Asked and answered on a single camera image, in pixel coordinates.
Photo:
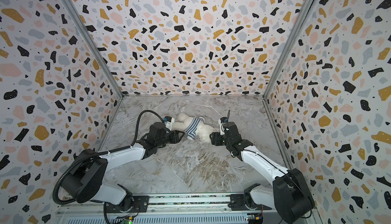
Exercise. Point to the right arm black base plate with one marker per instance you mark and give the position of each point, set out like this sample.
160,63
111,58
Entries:
243,202

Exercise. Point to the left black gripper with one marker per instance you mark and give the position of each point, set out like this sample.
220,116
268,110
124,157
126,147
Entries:
178,138

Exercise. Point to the blue white striped knit sweater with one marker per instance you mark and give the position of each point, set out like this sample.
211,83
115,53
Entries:
191,130

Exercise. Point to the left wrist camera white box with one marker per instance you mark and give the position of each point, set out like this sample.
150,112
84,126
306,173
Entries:
168,121

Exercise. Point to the white fluffy teddy bear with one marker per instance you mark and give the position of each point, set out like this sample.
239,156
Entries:
183,121

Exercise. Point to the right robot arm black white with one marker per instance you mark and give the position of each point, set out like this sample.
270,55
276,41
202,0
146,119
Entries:
289,194

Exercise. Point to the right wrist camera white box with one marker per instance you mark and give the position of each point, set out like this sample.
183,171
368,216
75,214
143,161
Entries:
224,125

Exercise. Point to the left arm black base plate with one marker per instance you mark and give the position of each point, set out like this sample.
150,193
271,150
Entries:
138,204

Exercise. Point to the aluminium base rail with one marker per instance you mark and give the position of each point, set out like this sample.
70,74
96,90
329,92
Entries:
171,208

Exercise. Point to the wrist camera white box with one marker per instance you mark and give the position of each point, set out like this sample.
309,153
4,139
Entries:
224,125
168,121

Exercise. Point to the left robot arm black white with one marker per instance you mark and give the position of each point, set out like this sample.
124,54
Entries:
87,179

